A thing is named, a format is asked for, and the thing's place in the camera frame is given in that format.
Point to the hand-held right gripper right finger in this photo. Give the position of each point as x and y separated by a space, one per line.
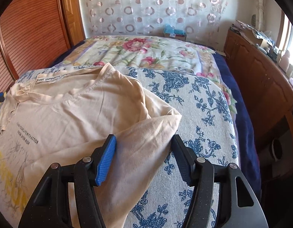
184 168

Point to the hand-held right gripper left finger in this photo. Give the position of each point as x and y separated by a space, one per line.
105 163

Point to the beige printed t-shirt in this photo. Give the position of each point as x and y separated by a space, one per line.
77 114

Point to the blue floral bed sheet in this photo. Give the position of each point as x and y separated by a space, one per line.
196 123

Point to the brown slatted wooden wardrobe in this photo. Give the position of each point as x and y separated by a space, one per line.
30 28

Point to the round white-rimmed container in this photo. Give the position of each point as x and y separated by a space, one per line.
277 148

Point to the long low wooden cabinet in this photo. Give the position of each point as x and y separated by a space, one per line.
255 76

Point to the pink floral quilt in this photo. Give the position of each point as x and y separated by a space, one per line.
137 49

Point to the blue tissue box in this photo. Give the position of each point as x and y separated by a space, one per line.
175 33

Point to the pale pink bottle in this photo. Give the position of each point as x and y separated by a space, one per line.
285 61

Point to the sheer circle-patterned curtain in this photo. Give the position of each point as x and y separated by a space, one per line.
137 9

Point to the wooden framed window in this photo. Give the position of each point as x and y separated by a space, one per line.
287 38

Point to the pale drawn window curtain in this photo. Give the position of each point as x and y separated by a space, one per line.
259 0

